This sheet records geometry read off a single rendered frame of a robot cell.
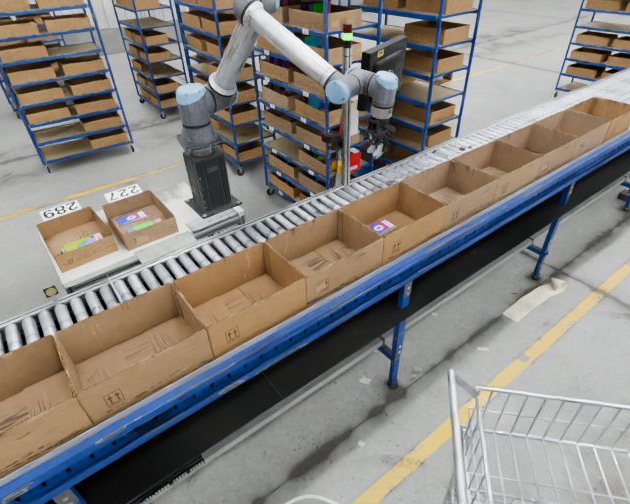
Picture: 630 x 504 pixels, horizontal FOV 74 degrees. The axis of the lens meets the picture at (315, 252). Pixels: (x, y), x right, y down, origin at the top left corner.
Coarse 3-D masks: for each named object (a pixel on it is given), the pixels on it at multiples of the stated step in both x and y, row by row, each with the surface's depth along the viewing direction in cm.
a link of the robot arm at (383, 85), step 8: (384, 72) 168; (376, 80) 166; (384, 80) 164; (392, 80) 164; (368, 88) 169; (376, 88) 167; (384, 88) 166; (392, 88) 166; (376, 96) 169; (384, 96) 168; (392, 96) 169; (376, 104) 171; (384, 104) 170; (392, 104) 172
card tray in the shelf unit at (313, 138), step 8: (296, 128) 329; (304, 128) 334; (312, 128) 340; (336, 128) 337; (304, 136) 325; (312, 136) 316; (320, 136) 309; (352, 136) 316; (312, 144) 321; (320, 144) 312; (352, 144) 320
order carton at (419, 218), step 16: (384, 192) 203; (400, 192) 208; (416, 192) 200; (352, 208) 194; (368, 208) 201; (384, 208) 209; (400, 208) 213; (416, 208) 204; (432, 208) 196; (368, 224) 207; (400, 224) 205; (416, 224) 180; (432, 224) 188; (384, 240) 171; (400, 240) 178; (416, 240) 186; (384, 256) 177; (400, 256) 184
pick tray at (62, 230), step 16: (48, 224) 226; (64, 224) 232; (80, 224) 237; (96, 224) 238; (48, 240) 226; (64, 240) 226; (112, 240) 214; (64, 256) 202; (80, 256) 207; (96, 256) 212; (64, 272) 206
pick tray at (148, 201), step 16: (144, 192) 248; (112, 208) 241; (128, 208) 246; (144, 208) 250; (160, 208) 245; (112, 224) 227; (128, 224) 237; (160, 224) 222; (176, 224) 228; (128, 240) 215; (144, 240) 220
